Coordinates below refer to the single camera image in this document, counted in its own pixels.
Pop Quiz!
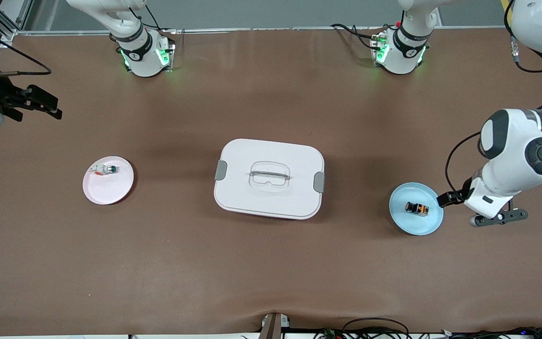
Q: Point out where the black orange switch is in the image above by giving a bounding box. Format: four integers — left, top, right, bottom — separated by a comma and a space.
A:
405, 202, 430, 218

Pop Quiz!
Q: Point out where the white lidded storage box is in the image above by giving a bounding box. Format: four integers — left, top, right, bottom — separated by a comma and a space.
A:
214, 138, 326, 220

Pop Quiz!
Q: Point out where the light blue round plate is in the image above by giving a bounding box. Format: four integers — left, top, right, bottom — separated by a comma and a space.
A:
389, 182, 444, 236

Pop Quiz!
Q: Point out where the pink round plate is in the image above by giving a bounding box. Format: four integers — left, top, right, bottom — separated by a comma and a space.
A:
82, 156, 135, 205

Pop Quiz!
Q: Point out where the black right base cable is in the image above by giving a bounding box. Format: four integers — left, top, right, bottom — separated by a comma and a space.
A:
130, 4, 177, 36

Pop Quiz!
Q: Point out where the black base cable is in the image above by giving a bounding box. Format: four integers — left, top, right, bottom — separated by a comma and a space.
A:
130, 4, 177, 36
330, 23, 396, 51

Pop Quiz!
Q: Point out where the black cable loop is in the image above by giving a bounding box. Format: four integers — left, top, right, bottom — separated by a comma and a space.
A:
313, 318, 413, 339

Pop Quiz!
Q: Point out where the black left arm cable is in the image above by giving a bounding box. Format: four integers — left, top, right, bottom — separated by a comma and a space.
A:
445, 0, 542, 194

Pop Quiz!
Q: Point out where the black cable bundle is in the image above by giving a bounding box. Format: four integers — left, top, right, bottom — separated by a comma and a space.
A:
440, 326, 542, 339

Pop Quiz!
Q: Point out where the black left base cable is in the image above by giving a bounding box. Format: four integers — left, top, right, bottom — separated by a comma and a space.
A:
330, 23, 396, 51

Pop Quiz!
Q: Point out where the brown camera mount bar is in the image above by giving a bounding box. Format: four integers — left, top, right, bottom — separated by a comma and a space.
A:
259, 312, 291, 339

